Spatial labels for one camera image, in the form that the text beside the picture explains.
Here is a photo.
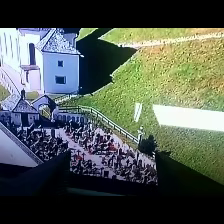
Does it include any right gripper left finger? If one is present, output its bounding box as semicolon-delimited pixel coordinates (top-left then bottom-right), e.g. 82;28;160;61
0;151;72;197

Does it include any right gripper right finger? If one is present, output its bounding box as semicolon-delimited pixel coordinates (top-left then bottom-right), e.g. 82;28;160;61
154;151;224;197

